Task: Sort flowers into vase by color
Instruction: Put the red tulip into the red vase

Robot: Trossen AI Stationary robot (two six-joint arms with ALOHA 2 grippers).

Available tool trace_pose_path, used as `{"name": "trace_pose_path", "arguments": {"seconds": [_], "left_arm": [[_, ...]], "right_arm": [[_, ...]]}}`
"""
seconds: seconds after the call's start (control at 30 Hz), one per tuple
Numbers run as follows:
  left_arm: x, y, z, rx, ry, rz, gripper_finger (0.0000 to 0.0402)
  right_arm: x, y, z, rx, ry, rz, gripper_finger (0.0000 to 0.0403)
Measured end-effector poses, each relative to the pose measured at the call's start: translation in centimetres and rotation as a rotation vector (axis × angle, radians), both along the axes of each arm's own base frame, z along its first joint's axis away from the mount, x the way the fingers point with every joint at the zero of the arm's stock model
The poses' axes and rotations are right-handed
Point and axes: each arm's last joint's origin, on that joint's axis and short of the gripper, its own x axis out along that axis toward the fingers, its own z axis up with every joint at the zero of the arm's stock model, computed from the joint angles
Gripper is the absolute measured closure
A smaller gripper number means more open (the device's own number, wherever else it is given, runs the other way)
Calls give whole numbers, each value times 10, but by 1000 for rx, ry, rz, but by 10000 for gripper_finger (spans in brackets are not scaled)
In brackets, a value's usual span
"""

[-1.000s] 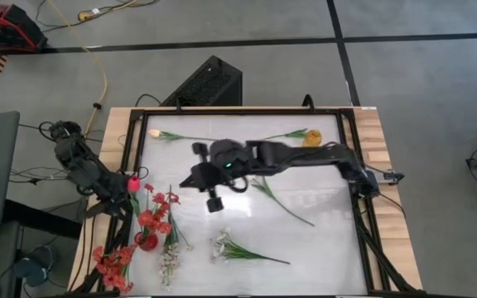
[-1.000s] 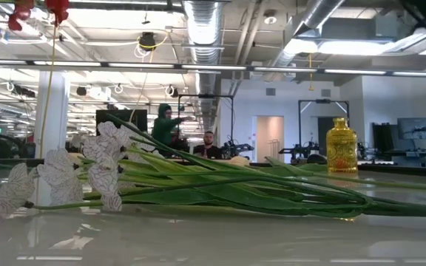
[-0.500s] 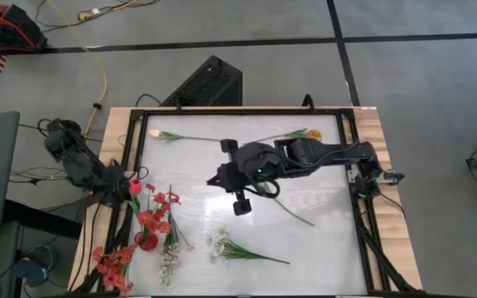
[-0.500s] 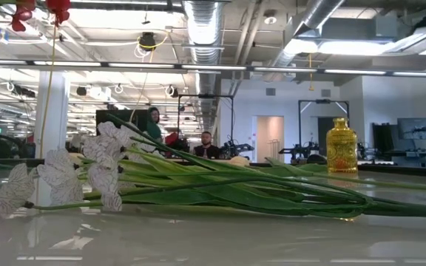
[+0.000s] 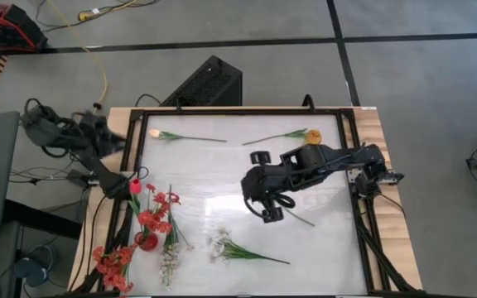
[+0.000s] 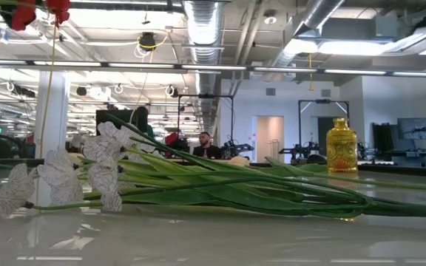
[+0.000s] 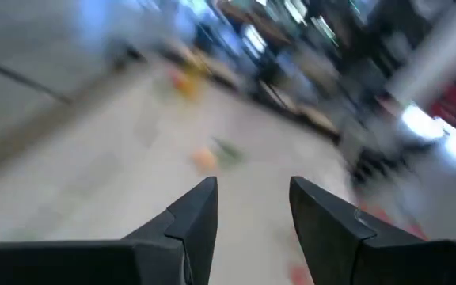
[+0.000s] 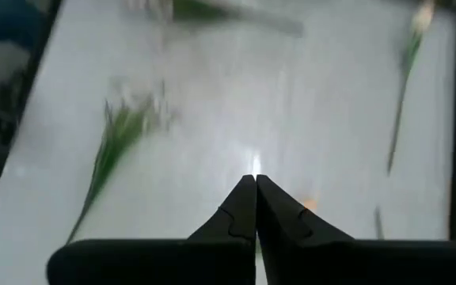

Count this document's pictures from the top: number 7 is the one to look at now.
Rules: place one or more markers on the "yellow glass vase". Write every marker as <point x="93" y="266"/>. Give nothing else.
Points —
<point x="188" y="84"/>

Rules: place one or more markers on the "peach tulip flower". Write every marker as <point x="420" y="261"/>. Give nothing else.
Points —
<point x="204" y="159"/>

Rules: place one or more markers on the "red flower bunch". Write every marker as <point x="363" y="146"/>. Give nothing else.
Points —
<point x="300" y="275"/>

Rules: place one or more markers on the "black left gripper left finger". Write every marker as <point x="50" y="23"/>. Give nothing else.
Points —
<point x="93" y="261"/>

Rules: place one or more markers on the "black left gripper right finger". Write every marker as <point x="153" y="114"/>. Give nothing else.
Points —
<point x="370" y="257"/>

